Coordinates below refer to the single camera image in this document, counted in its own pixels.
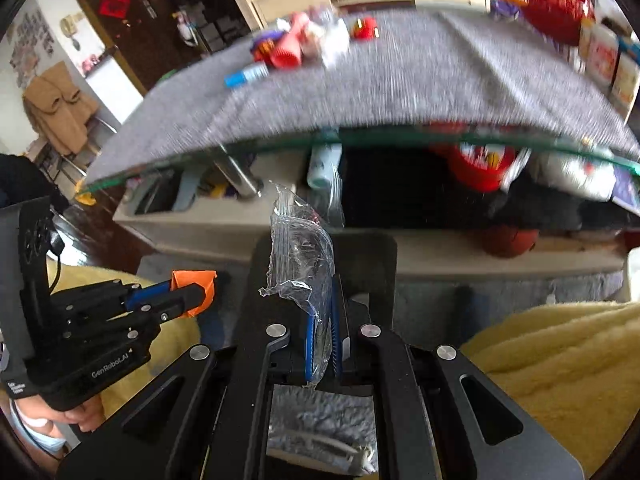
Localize white canister yellow lid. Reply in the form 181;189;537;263
577;17;596;61

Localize red plastic basket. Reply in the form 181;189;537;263
522;0;596;46

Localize white plastic wrapper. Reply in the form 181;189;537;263
307;7;351;68

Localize blue tube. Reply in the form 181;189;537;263
224;64;270;88

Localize red door decoration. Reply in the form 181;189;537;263
97;0;132;20

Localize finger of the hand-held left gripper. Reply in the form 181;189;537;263
52;280;175;317
52;285;210;361

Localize white canister red label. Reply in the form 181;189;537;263
589;22;621;86

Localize chrome table leg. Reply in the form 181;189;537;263
215;145;263;201

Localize basketball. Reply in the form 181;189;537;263
481;225;541;259

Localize white bottle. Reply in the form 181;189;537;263
306;142;343;190

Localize beige coffee table base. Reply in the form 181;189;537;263
112;150;626;281

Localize white plastic bag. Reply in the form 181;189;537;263
530;150;618;203

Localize brown door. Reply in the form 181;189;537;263
62;0;241;96

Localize tan coat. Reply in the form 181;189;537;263
22;60;101;156

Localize red tub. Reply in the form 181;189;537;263
440;140;518;192

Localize pink ribbed cup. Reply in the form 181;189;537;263
270;12;312;70

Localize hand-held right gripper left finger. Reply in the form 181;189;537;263
56;305;331;480

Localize small red toy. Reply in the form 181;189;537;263
350;17;380;41

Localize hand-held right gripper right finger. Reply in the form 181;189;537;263
331;276;584;480

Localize person's left hand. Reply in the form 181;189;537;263
47;394;108;433

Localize clear plastic wrapper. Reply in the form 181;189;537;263
257;180;346;391

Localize wall photo collage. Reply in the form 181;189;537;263
7;7;56;88

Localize grey table cloth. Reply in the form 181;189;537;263
80;10;640;192

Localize yellow fleece blanket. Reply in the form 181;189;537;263
47;265;640;478

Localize light blue cloth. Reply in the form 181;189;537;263
7;400;67;457

